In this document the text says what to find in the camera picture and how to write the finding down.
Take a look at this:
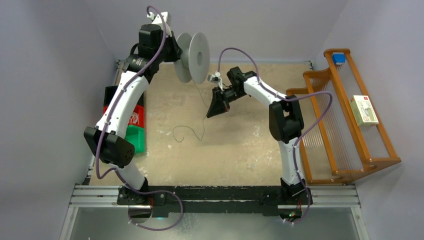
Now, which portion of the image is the white perforated spool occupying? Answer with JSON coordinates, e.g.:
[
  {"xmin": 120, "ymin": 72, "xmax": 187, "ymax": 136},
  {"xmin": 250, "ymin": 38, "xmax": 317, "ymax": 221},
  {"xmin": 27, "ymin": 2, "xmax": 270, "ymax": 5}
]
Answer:
[{"xmin": 173, "ymin": 32, "xmax": 210, "ymax": 85}]

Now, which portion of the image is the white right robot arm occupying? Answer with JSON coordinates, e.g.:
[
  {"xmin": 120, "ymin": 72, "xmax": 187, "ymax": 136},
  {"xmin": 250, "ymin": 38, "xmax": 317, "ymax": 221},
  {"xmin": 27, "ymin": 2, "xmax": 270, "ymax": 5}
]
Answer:
[{"xmin": 206, "ymin": 67, "xmax": 305, "ymax": 204}]

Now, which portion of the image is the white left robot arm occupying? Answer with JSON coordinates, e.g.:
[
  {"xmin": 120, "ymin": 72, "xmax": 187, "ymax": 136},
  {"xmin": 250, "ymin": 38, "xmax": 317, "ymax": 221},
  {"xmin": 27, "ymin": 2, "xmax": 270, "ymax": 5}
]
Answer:
[{"xmin": 83, "ymin": 23, "xmax": 182, "ymax": 205}]

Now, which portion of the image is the red bin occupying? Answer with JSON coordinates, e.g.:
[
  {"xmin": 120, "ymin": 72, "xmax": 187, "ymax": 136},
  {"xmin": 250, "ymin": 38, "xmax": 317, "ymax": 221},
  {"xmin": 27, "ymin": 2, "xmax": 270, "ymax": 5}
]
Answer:
[{"xmin": 101, "ymin": 104, "xmax": 147, "ymax": 127}]

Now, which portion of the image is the green bin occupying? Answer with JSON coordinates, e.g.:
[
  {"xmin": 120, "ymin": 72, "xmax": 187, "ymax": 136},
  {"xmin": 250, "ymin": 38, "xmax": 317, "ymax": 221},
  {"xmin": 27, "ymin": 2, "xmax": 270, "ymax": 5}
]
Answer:
[{"xmin": 125, "ymin": 125, "xmax": 146, "ymax": 154}]

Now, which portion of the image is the blue block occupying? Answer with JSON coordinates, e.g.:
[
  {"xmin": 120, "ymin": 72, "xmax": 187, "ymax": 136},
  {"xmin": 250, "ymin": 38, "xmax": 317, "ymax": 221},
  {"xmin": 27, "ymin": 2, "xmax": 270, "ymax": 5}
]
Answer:
[{"xmin": 331, "ymin": 52, "xmax": 346, "ymax": 65}]

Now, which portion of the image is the wooden rack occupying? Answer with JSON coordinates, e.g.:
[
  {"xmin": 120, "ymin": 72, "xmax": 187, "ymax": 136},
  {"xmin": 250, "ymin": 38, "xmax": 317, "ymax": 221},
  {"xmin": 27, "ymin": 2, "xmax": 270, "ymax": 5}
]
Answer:
[{"xmin": 287, "ymin": 48, "xmax": 401, "ymax": 185}]

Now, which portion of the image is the white cardboard box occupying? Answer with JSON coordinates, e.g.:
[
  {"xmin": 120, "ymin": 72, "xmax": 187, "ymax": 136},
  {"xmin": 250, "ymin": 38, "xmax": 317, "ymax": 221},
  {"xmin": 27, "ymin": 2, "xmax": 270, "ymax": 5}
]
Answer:
[{"xmin": 349, "ymin": 95, "xmax": 379, "ymax": 127}]

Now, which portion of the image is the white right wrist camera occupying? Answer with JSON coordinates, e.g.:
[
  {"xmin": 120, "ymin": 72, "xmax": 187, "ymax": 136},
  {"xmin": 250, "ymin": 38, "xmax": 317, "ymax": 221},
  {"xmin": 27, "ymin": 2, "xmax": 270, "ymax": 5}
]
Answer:
[{"xmin": 207, "ymin": 71, "xmax": 223, "ymax": 89}]

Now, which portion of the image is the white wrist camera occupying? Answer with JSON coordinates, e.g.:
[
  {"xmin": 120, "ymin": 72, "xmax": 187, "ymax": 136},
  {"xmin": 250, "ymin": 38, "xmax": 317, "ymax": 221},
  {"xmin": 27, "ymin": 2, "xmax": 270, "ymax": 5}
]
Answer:
[
  {"xmin": 207, "ymin": 71, "xmax": 223, "ymax": 89},
  {"xmin": 146, "ymin": 11, "xmax": 173, "ymax": 37}
]

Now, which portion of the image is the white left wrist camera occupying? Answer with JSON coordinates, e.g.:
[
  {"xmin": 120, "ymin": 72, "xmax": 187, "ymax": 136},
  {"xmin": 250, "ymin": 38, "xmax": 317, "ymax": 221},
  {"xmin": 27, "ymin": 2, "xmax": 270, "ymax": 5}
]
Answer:
[{"xmin": 146, "ymin": 11, "xmax": 173, "ymax": 37}]

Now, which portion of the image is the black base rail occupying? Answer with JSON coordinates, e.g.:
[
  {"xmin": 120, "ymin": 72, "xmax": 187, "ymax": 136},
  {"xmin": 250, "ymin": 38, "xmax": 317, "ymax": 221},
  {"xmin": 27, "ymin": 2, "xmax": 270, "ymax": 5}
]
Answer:
[{"xmin": 117, "ymin": 185, "xmax": 313, "ymax": 219}]

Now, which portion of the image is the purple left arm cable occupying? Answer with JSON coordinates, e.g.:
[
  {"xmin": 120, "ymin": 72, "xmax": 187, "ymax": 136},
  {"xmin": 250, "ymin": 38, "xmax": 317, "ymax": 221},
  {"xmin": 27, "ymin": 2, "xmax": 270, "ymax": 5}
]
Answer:
[{"xmin": 94, "ymin": 5, "xmax": 184, "ymax": 232}]

